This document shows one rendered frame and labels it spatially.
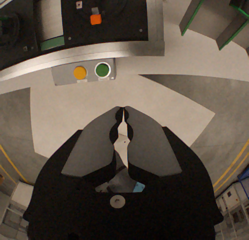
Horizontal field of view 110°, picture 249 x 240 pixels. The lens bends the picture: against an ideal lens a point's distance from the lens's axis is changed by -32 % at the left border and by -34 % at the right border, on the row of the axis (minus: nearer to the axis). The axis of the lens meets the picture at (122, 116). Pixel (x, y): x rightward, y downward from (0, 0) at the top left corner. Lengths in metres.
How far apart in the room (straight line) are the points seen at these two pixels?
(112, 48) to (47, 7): 0.29
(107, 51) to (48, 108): 0.41
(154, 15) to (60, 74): 0.34
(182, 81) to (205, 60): 0.98
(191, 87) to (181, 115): 1.02
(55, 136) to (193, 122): 0.73
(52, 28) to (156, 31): 0.34
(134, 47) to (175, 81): 1.15
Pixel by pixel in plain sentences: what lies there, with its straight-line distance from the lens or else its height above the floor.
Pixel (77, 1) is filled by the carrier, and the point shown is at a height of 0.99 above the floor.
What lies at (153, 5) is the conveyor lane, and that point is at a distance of 0.42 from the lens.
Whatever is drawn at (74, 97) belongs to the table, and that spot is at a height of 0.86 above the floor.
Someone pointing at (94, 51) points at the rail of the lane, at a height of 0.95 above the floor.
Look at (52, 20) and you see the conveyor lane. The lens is 0.50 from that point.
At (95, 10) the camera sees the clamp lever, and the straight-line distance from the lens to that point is 0.29.
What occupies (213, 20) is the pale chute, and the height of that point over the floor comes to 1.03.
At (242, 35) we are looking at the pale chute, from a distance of 0.49.
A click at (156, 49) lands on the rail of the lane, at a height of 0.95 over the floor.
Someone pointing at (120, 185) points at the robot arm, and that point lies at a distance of 0.54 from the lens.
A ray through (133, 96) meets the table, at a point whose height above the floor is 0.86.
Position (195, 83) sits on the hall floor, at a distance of 1.62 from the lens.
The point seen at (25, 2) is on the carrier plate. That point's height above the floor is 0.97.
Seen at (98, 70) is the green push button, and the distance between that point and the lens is 0.39.
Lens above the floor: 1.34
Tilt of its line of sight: 58 degrees down
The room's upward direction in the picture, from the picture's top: 178 degrees counter-clockwise
